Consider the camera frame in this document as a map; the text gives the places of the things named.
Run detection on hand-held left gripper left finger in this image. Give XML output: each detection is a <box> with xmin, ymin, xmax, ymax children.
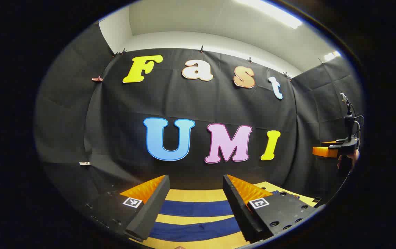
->
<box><xmin>80</xmin><ymin>175</ymin><xmax>171</xmax><ymax>242</ymax></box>

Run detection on blue denim jeans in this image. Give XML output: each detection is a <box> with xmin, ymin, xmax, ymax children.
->
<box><xmin>148</xmin><ymin>200</ymin><xmax>243</xmax><ymax>242</ymax></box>

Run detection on small ceiling light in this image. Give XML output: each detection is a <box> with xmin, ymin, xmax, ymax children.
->
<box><xmin>324</xmin><ymin>50</ymin><xmax>342</xmax><ymax>62</ymax></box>

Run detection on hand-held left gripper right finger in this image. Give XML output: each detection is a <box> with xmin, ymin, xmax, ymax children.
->
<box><xmin>223</xmin><ymin>175</ymin><xmax>318</xmax><ymax>243</ymax></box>

